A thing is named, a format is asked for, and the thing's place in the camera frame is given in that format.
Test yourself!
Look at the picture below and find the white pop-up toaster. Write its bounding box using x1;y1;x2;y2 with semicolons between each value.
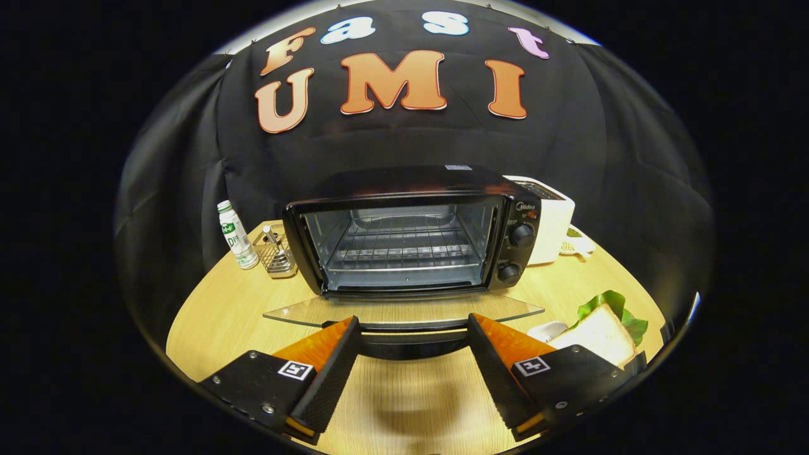
502;175;576;266

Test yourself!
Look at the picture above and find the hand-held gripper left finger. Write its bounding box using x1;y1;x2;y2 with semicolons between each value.
199;316;362;446

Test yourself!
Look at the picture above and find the white divided dish of beans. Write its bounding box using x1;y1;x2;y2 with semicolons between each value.
559;226;597;261

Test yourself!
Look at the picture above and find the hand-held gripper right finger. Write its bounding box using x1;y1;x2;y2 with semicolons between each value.
468;313;648;442

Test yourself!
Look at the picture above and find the black toaster oven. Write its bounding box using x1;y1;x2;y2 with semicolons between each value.
262;164;545;361

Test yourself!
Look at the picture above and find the white bottle with green label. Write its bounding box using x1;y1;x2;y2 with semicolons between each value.
217;200;260;270

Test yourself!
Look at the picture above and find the bread and lettuce sandwich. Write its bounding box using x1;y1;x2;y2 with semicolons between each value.
547;290;649;369

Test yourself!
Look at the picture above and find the white rectangular plate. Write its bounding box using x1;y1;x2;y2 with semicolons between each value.
526;321;569;343

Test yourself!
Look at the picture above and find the metal wire utensil holder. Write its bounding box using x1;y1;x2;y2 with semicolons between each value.
253;224;298;279

